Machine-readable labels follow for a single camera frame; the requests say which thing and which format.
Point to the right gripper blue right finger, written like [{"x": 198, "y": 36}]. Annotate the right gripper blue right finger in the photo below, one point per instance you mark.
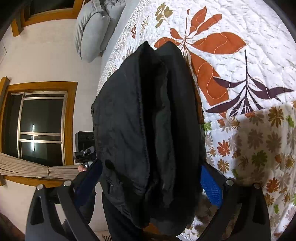
[{"x": 212, "y": 182}]

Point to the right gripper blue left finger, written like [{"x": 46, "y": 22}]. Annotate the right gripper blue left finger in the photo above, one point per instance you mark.
[{"x": 85, "y": 182}]

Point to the person's left hand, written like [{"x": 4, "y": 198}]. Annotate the person's left hand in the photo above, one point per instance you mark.
[{"x": 82, "y": 168}]

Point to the wooden framed side window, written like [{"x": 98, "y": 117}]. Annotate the wooden framed side window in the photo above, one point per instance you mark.
[{"x": 37, "y": 121}]

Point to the beige curtain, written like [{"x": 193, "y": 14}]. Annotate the beige curtain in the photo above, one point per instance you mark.
[{"x": 11, "y": 166}]

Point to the grey pillow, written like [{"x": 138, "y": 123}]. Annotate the grey pillow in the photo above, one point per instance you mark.
[{"x": 93, "y": 36}]

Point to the grey folded duvet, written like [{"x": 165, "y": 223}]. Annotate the grey folded duvet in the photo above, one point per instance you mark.
[{"x": 113, "y": 9}]

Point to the wooden framed rear window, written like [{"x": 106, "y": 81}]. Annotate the wooden framed rear window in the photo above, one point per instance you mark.
[{"x": 35, "y": 12}]

